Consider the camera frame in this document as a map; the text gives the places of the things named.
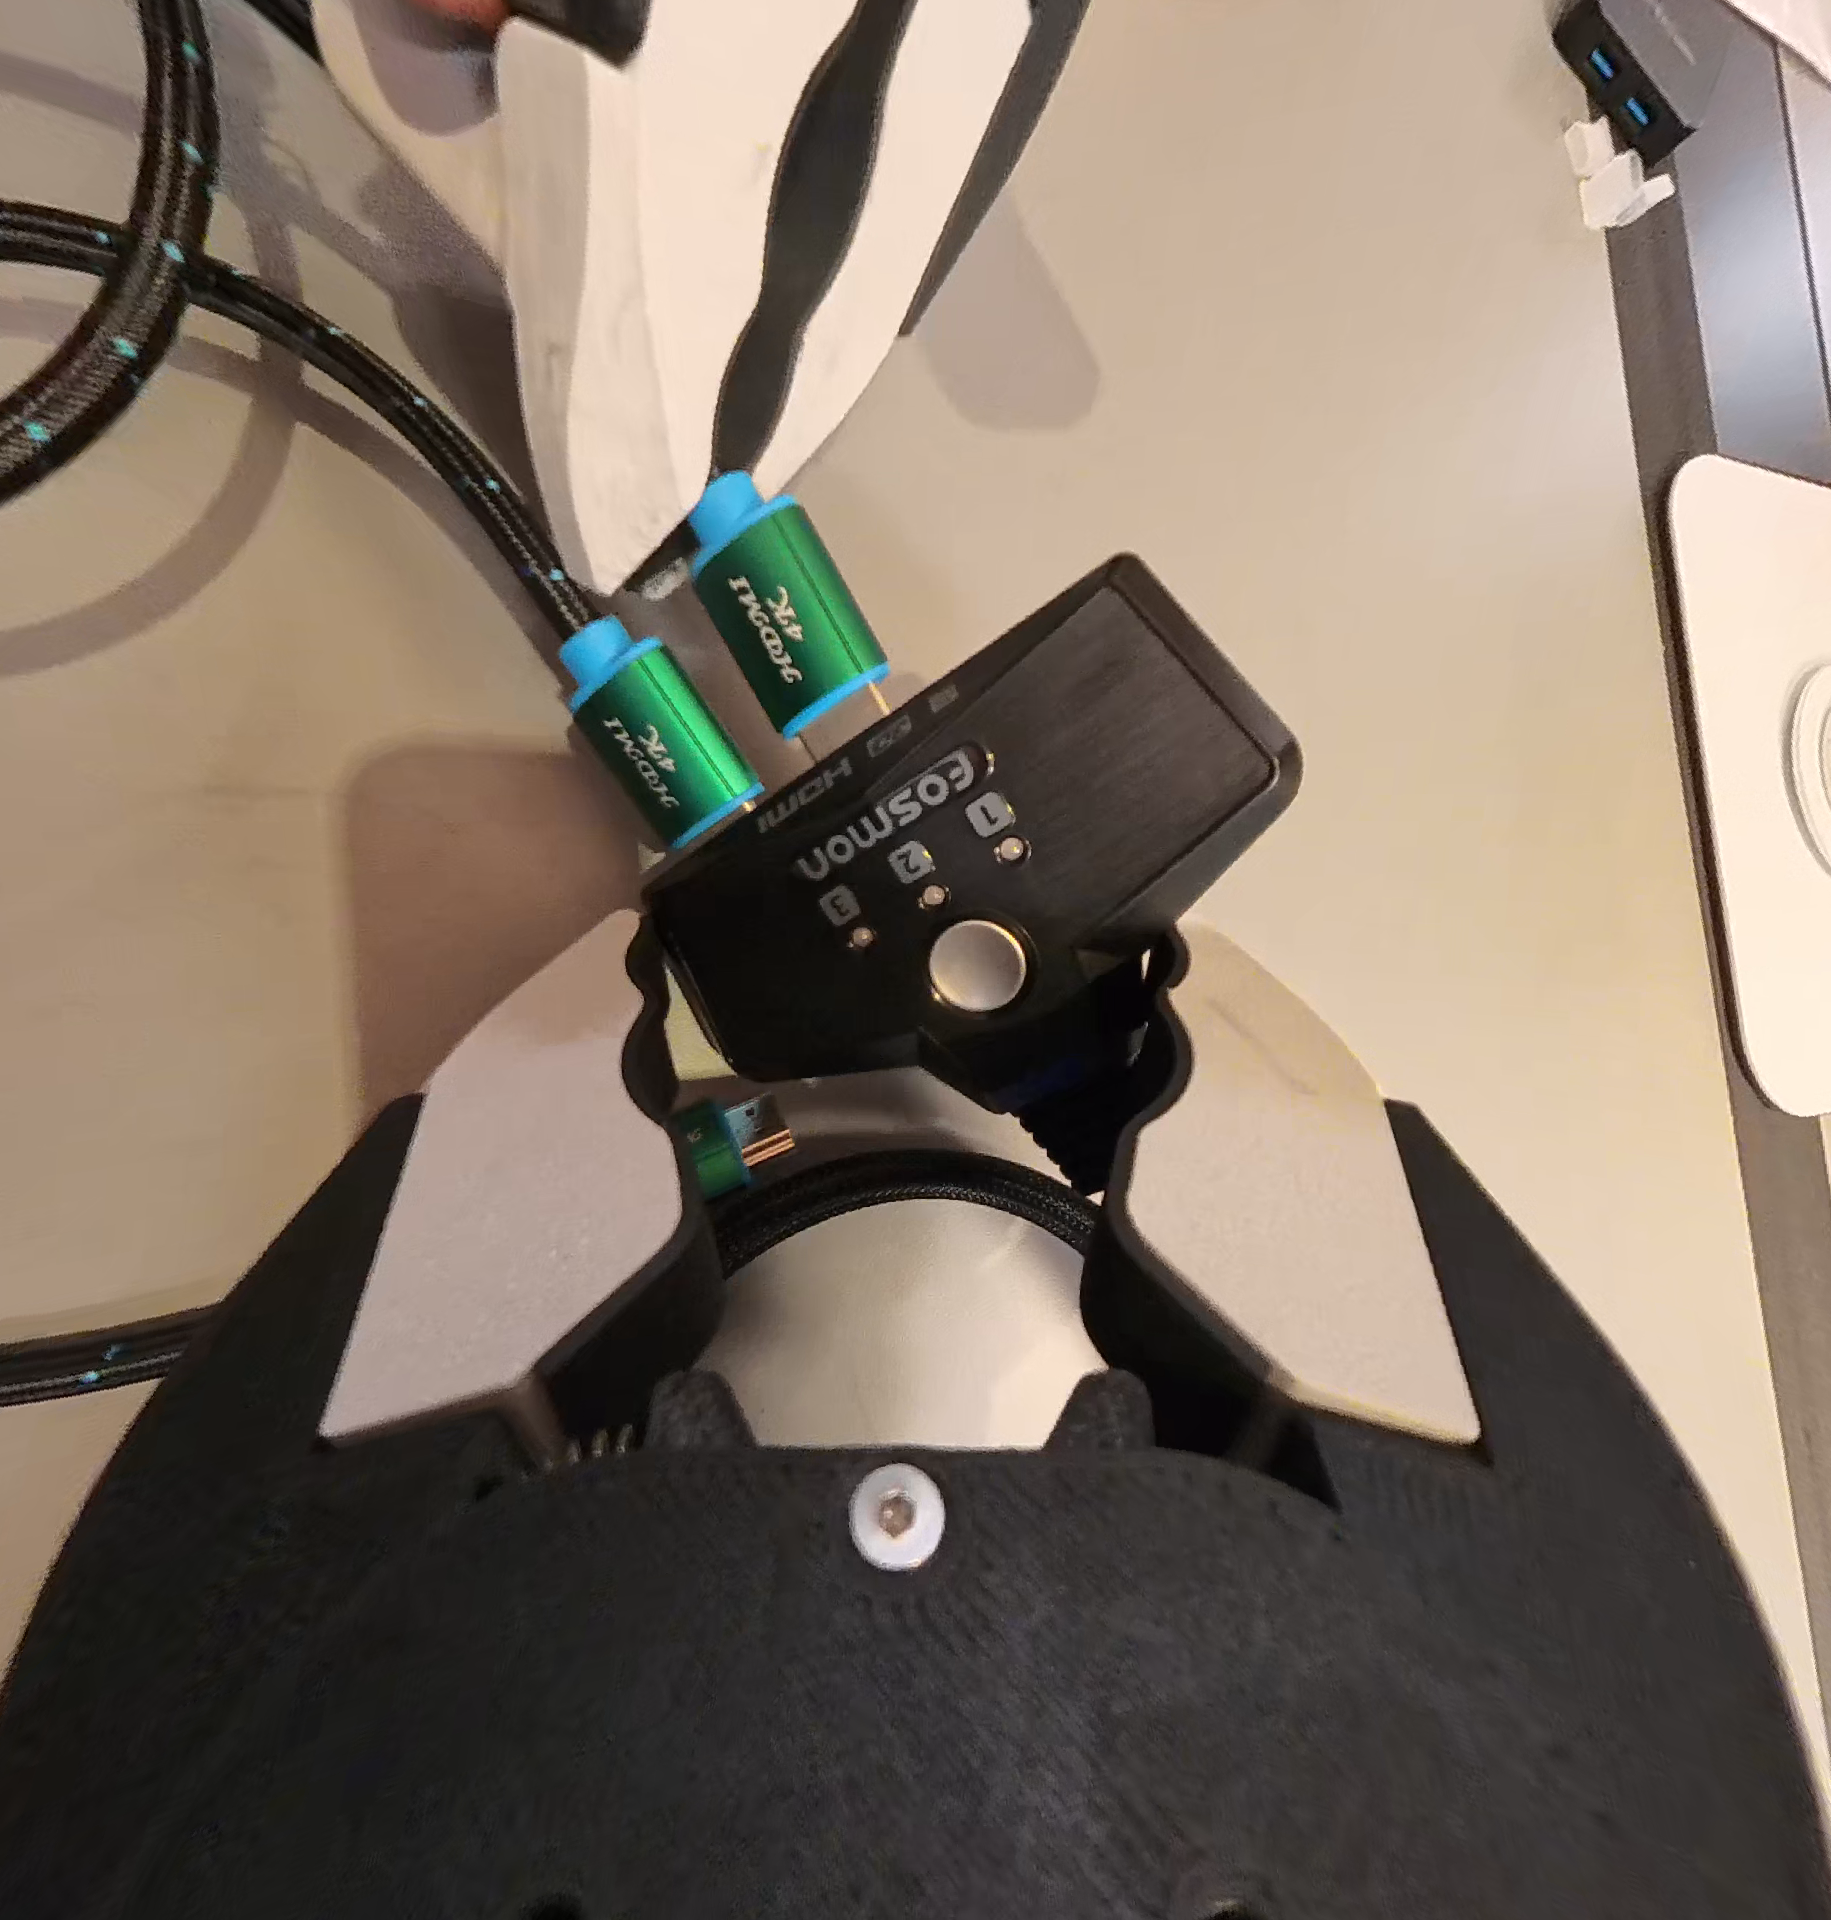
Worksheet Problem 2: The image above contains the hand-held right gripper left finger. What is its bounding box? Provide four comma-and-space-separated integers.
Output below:
319, 914, 729, 1470

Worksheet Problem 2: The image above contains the black braided switch cable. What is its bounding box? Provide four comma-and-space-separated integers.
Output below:
706, 1035, 1158, 1276

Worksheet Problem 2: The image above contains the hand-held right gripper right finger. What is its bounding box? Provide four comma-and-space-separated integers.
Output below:
1080, 923, 1496, 1453

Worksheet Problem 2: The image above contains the green plug braided cable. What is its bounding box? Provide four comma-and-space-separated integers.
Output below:
0, 1098, 800, 1419
0, 194, 769, 858
0, 0, 899, 743

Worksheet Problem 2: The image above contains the white cable clip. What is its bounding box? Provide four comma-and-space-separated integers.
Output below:
1560, 120, 1675, 228

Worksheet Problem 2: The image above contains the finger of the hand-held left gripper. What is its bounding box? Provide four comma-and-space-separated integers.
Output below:
498, 0, 875, 588
717, 0, 1091, 474

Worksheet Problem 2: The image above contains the black video switch box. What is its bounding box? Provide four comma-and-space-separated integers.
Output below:
640, 553, 1301, 1083

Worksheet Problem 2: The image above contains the grey usb hub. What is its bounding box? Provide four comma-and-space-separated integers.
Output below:
1547, 0, 1779, 152

